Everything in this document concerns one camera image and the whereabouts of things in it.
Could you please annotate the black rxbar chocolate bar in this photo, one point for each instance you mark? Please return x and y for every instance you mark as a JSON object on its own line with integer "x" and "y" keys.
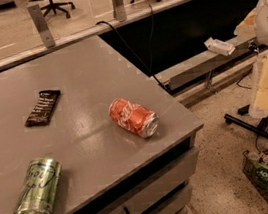
{"x": 41, "y": 113}

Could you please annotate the red coca-cola can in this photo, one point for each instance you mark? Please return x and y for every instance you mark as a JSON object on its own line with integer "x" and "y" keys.
{"x": 134, "y": 117}

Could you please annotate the white wrapped snack packet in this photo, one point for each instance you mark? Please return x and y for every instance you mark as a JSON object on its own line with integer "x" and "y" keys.
{"x": 219, "y": 47}

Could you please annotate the black office chair left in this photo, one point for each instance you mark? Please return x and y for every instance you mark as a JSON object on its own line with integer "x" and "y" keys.
{"x": 54, "y": 7}

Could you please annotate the green lacroix can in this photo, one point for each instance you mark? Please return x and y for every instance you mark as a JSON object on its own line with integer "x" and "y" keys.
{"x": 39, "y": 189}

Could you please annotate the metal glass-panel post left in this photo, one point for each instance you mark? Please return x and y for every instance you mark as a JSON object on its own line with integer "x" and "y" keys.
{"x": 41, "y": 25}

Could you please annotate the metal glass-panel post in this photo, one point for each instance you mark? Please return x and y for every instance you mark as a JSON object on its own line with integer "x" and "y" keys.
{"x": 41, "y": 25}
{"x": 119, "y": 11}

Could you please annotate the grey drawer with black handle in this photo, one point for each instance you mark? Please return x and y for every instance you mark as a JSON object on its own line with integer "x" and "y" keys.
{"x": 167, "y": 191}

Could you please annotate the metal glass-panel post middle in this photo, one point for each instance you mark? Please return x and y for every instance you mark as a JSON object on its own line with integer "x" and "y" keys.
{"x": 119, "y": 11}

